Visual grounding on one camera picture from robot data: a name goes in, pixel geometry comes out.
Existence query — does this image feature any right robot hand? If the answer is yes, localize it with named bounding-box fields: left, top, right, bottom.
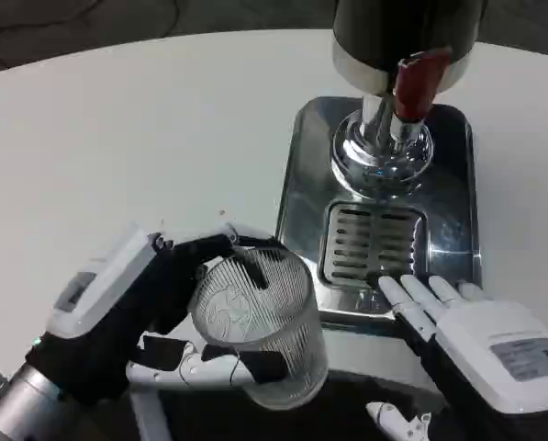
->
left=365, top=272, right=548, bottom=441

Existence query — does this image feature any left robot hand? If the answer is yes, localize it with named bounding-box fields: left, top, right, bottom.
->
left=24, top=221, right=289, bottom=407

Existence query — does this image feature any clear ribbed glass cup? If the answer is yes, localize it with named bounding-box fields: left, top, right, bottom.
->
left=188, top=246, right=330, bottom=410

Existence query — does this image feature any slotted steel drain grid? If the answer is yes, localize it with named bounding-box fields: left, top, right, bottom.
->
left=318, top=199, right=429, bottom=288

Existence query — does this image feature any steel drip tray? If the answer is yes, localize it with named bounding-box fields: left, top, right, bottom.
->
left=274, top=95, right=481, bottom=324

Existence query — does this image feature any drink dispenser with steel base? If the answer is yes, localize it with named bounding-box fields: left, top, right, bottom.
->
left=329, top=0, right=489, bottom=194

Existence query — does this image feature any red tap handle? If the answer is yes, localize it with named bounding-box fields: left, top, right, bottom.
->
left=391, top=49, right=453, bottom=121

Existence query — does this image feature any black cable on floor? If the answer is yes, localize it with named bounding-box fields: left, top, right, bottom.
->
left=0, top=0, right=183, bottom=70

